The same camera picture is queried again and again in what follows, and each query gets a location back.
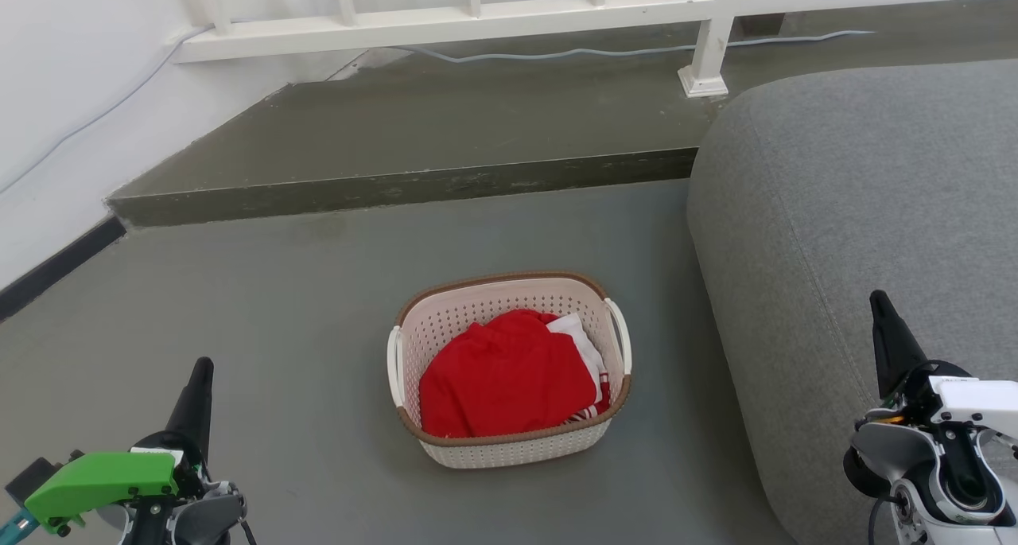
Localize white garment with red stripes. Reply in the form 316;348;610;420
546;313;612;422

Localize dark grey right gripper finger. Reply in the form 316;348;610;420
869;290;927;399

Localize white perforated plastic laundry basket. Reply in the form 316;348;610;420
387;271;633;470

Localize black baseboard strip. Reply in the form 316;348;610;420
0;215;126;321

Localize thin light wall cable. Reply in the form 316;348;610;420
0;24;212;196

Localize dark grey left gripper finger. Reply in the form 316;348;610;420
165;357;214;460

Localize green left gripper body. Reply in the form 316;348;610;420
24;432;209;534

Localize teal left camera connector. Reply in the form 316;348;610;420
0;509;37;543

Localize white wooden railing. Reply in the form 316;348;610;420
171;0;1018;99

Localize grey fabric sofa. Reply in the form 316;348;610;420
686;58;1018;545

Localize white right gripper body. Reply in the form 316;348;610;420
879;360;1018;441

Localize grey cable on floor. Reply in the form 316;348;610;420
390;29;876;63

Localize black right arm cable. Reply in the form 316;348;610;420
867;493;899;545

